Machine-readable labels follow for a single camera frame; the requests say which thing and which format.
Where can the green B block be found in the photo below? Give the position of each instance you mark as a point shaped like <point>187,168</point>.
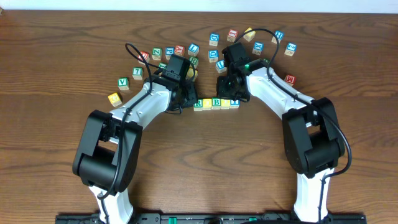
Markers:
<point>215,104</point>

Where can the green Z block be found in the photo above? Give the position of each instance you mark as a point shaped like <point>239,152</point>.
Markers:
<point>157,53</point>

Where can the green J block left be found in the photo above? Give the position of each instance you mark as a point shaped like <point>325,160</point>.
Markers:
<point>162,65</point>

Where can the blue L block lower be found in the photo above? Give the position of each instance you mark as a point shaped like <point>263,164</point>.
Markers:
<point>220,66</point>

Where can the blue l block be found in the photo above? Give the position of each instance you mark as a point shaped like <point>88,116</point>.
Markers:
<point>193,50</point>
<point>220,66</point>

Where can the red U block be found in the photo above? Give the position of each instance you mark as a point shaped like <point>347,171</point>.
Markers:
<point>144,57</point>

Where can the blue D block lower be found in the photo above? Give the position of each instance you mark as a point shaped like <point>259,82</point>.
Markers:
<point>213,56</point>

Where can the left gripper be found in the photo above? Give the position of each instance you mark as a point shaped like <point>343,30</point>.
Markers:
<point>189,97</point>

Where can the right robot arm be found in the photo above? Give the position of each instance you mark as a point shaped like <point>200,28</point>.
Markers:
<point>312,143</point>

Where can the yellow O block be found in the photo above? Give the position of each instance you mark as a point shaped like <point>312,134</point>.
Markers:
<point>207,104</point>

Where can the green V block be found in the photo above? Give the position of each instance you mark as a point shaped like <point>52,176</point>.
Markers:
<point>123,83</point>

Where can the blue L block upper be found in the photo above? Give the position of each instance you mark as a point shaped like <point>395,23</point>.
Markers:
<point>193,50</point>

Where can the blue T block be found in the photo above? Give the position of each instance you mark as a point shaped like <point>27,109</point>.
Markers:
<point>234,104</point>

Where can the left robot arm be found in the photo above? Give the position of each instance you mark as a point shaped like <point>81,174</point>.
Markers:
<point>106,158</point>

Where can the blue d block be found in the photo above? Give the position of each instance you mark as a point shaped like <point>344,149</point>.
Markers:
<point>213,56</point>
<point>214,39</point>

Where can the blue 2 block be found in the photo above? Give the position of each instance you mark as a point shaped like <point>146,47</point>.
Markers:
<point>290,49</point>

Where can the red A block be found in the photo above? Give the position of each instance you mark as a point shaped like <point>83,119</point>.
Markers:
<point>179,50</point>

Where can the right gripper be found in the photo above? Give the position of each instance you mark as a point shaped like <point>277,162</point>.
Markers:
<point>221,92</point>

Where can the blue P block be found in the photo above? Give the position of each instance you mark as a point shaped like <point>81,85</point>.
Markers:
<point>169,51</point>

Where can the blue X block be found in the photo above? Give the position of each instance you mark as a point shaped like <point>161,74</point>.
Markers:
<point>257,48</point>

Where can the blue H block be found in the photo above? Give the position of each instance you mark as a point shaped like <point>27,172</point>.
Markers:
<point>278,36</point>

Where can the yellow block top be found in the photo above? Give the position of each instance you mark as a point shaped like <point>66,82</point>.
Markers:
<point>249,34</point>

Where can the green 7 block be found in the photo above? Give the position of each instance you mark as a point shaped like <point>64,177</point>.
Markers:
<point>137,73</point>

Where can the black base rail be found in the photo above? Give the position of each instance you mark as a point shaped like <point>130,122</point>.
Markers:
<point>155,218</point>

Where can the red I block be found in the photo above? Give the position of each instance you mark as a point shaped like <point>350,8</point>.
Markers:
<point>232,35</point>

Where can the green r block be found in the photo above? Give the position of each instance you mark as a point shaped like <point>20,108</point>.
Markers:
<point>198,106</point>
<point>194,61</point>

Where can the blue D block upper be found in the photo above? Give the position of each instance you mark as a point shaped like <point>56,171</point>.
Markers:
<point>214,39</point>

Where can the red M block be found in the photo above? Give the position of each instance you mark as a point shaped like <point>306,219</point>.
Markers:
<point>290,80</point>

